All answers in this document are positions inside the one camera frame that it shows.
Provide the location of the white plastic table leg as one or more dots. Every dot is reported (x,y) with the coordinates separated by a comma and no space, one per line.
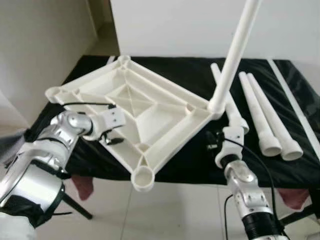
(267,140)
(286,142)
(235,55)
(239,122)

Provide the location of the white plastic table top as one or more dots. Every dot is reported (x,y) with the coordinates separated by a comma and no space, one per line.
(150,120)

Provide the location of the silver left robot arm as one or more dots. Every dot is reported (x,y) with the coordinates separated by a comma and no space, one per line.
(70,125)

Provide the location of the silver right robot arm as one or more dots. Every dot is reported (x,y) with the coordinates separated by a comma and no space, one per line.
(245,185)

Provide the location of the pink cloth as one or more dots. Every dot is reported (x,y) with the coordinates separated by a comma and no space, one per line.
(295,198)
(83,189)

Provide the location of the black table cloth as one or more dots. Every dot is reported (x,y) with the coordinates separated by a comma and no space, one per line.
(190,75)

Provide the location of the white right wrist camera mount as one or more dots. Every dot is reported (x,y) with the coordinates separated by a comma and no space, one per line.
(233,135)

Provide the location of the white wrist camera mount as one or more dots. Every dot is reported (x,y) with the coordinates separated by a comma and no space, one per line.
(233,135)
(114,119)

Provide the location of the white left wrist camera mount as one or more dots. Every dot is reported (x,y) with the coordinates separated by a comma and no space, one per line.
(114,119)

